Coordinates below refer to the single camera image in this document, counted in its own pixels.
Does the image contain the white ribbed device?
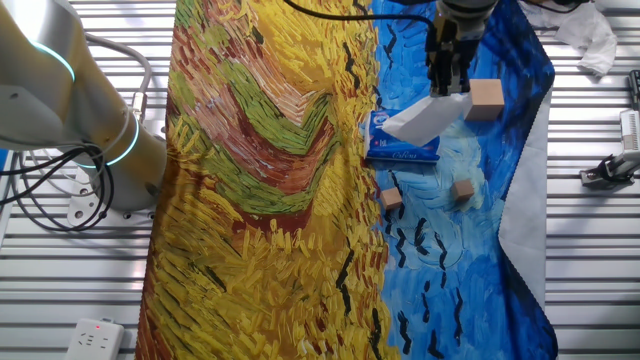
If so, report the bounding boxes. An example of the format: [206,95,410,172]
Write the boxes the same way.
[618,108,640,154]

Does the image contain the small wooden cube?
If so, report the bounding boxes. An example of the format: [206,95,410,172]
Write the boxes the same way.
[452,179,476,203]
[380,187,404,211]

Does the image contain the Van Gogh print tablecloth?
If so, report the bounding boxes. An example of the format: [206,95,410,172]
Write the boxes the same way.
[134,0,560,360]

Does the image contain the grey hose with connector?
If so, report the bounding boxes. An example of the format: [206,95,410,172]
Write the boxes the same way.
[83,32,154,124]

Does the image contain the blue tissue pack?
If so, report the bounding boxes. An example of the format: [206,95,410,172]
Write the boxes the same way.
[364,109,442,164]

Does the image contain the black cable bundle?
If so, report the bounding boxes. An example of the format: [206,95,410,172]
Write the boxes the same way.
[0,142,117,232]

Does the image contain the white power strip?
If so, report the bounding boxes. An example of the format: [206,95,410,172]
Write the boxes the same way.
[63,317,125,360]

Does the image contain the crumpled white tissue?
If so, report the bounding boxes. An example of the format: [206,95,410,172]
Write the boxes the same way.
[519,0,619,77]

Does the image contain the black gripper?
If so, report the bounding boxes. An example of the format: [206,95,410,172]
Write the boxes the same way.
[426,12,484,99]

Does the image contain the grey metal bracket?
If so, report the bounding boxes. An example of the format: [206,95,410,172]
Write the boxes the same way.
[579,152,640,190]

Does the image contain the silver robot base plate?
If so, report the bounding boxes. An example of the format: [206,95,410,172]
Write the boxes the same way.
[66,169,161,227]

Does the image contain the large wooden cube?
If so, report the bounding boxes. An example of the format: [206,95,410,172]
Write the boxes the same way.
[463,78,506,123]

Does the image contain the white paper napkin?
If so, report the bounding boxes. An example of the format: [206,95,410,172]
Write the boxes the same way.
[382,92,474,148]

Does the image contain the black object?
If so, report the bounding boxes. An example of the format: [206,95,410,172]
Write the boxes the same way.
[628,69,640,111]

